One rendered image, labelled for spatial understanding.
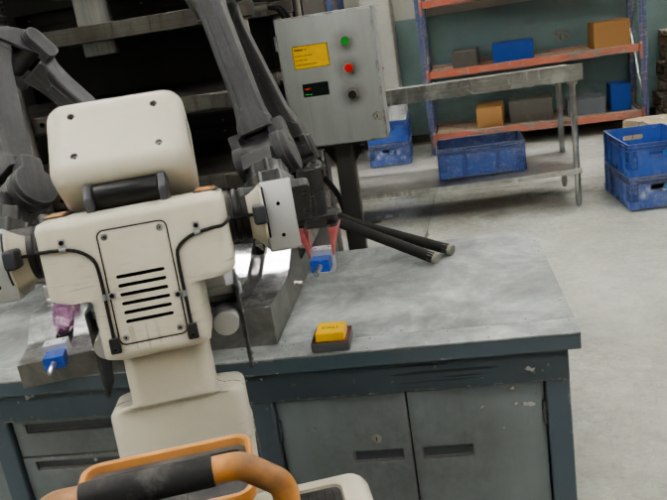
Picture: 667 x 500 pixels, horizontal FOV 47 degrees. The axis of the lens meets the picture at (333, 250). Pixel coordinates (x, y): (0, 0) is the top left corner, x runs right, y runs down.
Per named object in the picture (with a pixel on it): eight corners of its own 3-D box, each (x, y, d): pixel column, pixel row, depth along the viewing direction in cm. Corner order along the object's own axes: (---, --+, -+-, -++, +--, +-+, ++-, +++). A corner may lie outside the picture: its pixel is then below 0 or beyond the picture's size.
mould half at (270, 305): (277, 344, 165) (266, 286, 161) (164, 354, 169) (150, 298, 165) (310, 268, 212) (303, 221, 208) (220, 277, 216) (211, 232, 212)
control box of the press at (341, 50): (427, 444, 264) (369, 4, 221) (339, 450, 269) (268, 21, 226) (427, 412, 285) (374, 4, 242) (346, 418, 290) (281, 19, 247)
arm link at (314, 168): (293, 168, 164) (319, 164, 164) (296, 162, 171) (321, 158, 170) (298, 198, 166) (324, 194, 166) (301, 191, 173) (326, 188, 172)
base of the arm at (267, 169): (234, 196, 120) (309, 184, 121) (227, 160, 125) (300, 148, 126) (241, 230, 127) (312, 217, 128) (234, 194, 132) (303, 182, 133)
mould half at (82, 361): (145, 363, 166) (134, 316, 163) (23, 389, 163) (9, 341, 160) (155, 291, 214) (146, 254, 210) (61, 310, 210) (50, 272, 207)
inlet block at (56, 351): (65, 383, 155) (59, 359, 154) (40, 389, 154) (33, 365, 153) (74, 358, 168) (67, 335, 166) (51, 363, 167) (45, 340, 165)
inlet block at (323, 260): (330, 285, 163) (326, 261, 162) (307, 287, 164) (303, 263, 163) (336, 266, 176) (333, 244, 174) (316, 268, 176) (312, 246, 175)
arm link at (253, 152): (244, 177, 127) (273, 164, 126) (235, 134, 133) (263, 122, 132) (267, 206, 134) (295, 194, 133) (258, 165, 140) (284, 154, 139)
